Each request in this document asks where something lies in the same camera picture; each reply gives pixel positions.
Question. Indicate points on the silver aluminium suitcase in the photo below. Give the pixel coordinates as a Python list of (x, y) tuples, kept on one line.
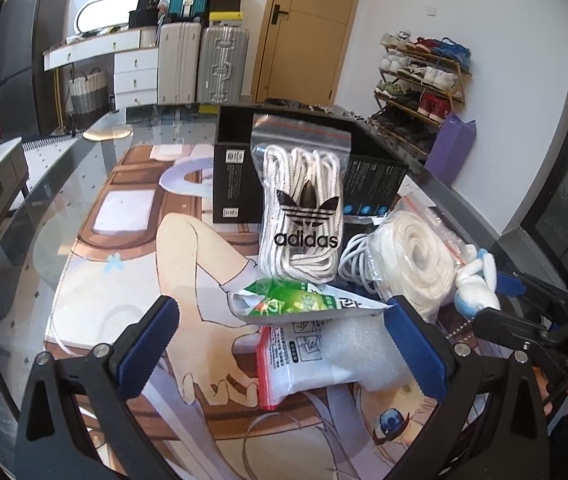
[(222, 62)]

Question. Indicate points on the white and blue plush toy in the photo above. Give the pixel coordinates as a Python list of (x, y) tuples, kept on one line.
[(476, 286)]

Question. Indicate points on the wooden shoe rack with shoes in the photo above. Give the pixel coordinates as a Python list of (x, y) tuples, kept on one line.
[(421, 84)]

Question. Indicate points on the green white snack packet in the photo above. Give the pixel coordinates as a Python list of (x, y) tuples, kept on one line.
[(271, 302)]

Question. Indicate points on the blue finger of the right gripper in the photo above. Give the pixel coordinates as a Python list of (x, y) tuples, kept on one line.
[(510, 285)]

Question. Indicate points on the purple paper bag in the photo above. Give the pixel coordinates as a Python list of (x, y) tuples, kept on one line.
[(453, 143)]

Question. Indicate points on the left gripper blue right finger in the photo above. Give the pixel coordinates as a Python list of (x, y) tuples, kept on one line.
[(409, 332)]

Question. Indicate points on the striped woven basket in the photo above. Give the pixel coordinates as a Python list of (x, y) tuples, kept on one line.
[(89, 97)]

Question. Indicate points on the white drawer desk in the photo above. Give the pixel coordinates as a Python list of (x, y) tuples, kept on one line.
[(134, 54)]

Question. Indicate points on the red white zip bag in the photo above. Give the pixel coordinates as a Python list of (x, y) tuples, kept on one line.
[(290, 360)]

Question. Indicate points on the anime print desk mat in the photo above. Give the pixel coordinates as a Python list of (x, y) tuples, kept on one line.
[(140, 224)]

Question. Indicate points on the black refrigerator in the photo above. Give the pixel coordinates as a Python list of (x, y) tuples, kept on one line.
[(28, 28)]

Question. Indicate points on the wooden door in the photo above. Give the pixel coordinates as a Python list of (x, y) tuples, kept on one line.
[(301, 50)]

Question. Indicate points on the white hard suitcase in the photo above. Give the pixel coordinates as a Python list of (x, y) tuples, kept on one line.
[(178, 62)]

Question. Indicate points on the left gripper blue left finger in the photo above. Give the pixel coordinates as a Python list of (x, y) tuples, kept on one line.
[(141, 345)]

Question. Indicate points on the black handbag on desk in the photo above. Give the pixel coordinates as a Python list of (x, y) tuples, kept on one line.
[(145, 15)]

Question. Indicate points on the black cardboard storage box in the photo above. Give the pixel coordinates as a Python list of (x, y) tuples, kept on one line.
[(372, 179)]

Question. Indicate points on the bag of white rope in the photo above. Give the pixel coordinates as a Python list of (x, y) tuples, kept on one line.
[(412, 254)]

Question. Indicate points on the adidas bag of white laces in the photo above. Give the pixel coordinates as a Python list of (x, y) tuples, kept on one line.
[(301, 166)]

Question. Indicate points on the oval mirror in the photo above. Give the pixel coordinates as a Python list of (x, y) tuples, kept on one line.
[(100, 14)]

